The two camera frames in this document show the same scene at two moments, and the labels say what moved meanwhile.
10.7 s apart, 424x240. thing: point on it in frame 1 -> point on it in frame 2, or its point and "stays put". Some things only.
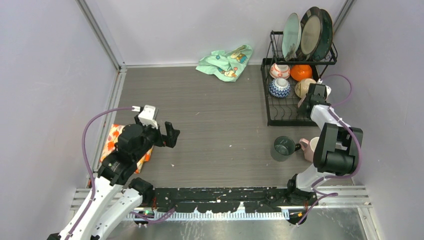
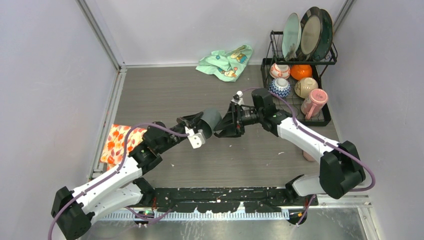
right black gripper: x=301 y=107 -> x=228 y=124
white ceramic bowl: x=302 y=87 stays put
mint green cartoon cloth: x=228 y=66 stays put
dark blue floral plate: x=327 y=36 stays put
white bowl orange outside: x=299 y=72 stays put
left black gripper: x=170 y=138 -> x=189 y=120
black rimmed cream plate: x=311 y=33 stays put
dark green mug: x=283 y=147 -> x=209 y=121
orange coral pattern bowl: x=280 y=71 stays put
